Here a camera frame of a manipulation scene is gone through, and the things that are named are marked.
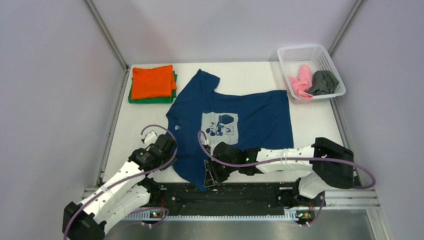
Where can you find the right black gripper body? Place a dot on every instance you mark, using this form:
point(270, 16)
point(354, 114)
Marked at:
point(220, 172)

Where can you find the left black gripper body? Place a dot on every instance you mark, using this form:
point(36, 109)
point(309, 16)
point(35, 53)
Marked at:
point(166, 159)

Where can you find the blue printed t-shirt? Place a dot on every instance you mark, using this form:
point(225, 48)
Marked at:
point(258, 120)

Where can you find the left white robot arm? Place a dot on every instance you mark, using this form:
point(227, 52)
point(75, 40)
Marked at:
point(130, 188)

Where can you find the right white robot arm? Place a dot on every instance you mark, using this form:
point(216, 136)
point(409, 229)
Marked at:
point(325, 163)

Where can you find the folded green t-shirt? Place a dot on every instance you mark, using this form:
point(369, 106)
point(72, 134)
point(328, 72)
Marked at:
point(157, 100)

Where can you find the folded orange t-shirt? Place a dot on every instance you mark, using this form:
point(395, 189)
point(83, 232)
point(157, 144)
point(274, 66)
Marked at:
point(151, 83)

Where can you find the pink t-shirt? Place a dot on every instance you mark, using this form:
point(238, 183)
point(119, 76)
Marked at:
point(303, 82)

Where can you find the white plastic basket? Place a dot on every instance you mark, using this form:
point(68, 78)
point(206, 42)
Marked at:
point(317, 58)

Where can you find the grey t-shirt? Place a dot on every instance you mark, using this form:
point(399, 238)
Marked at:
point(323, 82)

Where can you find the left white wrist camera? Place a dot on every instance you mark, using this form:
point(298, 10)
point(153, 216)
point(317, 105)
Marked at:
point(150, 138)

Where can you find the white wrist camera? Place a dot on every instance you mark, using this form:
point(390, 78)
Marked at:
point(208, 145)
point(150, 138)

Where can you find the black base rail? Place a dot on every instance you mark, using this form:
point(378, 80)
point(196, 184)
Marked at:
point(231, 199)

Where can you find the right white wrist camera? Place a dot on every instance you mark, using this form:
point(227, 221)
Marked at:
point(208, 145)

